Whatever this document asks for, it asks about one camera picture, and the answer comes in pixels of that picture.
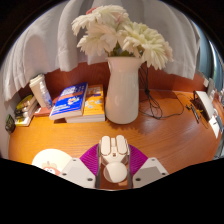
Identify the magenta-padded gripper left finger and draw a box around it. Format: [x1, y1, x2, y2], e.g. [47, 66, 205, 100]
[59, 143, 102, 190]

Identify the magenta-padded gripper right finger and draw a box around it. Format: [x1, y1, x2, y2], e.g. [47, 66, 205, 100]
[127, 143, 170, 190]

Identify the white computer mouse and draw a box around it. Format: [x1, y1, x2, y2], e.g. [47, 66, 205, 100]
[98, 134, 130, 184]

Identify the pink cartoon mouse pad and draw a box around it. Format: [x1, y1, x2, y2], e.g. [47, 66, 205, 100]
[31, 148, 74, 177]

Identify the red-brown book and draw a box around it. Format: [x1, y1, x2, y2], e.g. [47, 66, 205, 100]
[33, 105, 54, 118]

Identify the orange book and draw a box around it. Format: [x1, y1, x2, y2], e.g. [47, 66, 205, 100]
[64, 83, 106, 124]

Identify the pale yellow book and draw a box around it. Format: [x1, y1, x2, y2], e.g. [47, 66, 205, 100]
[14, 111, 36, 128]

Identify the clear spray bottle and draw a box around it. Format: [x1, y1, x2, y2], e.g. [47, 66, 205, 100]
[39, 80, 54, 110]

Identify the white ceramic jug vase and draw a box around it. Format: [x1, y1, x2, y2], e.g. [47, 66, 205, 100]
[104, 55, 145, 125]

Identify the yellow and black book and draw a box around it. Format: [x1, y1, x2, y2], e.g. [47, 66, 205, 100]
[15, 94, 37, 111]

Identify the white laptop device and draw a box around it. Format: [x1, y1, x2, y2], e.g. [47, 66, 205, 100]
[191, 89, 215, 123]

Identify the white lidded tumbler cup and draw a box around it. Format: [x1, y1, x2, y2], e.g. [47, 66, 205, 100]
[28, 73, 48, 108]

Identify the dark glass window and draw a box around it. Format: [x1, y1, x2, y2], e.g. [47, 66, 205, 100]
[199, 36, 224, 91]

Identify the white curtain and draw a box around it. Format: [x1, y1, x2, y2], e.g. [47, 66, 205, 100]
[1, 0, 203, 103]

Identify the white flower bunch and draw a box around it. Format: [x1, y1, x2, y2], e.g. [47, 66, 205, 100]
[70, 4, 174, 71]

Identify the black cable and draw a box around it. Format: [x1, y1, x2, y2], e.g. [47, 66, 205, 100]
[138, 61, 186, 120]

